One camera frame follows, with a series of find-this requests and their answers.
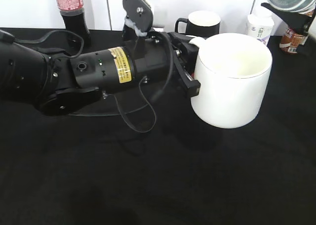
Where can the black mug white inside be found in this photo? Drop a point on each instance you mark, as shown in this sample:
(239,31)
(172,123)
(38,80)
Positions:
(200,23)

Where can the black table mat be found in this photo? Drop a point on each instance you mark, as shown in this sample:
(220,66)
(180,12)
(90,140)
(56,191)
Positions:
(97,171)

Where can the brown drink bottle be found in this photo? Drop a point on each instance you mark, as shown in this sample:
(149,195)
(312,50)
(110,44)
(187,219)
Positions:
(293,43)

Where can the white ceramic mug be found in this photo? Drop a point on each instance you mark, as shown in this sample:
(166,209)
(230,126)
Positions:
(233,70)

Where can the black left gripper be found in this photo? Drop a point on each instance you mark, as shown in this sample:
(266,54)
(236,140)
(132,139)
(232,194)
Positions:
(172,58)

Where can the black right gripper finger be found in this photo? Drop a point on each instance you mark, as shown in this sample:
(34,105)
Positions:
(299,23)

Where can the white plastic bottle purple label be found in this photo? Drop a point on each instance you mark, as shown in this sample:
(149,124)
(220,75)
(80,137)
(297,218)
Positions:
(260,24)

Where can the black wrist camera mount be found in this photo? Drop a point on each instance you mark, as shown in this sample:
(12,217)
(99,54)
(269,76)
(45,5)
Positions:
(138,20)

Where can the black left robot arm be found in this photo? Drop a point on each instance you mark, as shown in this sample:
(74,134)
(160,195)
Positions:
(57,83)

